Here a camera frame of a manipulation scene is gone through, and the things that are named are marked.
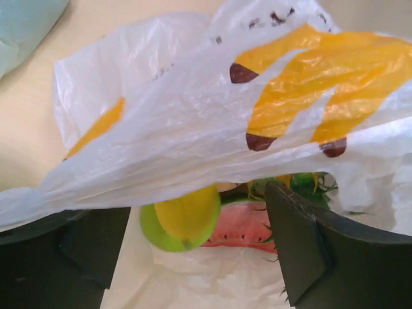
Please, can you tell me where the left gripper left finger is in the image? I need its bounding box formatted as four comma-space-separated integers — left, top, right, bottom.
1, 208, 130, 309

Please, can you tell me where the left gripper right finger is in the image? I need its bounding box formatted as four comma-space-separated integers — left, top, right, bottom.
265, 182, 411, 309

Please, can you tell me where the fake pineapple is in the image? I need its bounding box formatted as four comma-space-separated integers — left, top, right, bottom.
247, 172, 337, 209

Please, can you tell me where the fake watermelon slice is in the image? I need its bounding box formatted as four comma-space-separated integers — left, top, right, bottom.
202, 200, 277, 254

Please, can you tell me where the fake yellow lemon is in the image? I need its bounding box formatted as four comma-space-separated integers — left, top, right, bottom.
154, 185, 221, 250

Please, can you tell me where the banana print plastic bag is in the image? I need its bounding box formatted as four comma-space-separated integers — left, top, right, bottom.
0, 0, 412, 309

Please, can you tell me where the tied green plastic bag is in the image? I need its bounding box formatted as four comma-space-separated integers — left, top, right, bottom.
1, 0, 69, 76

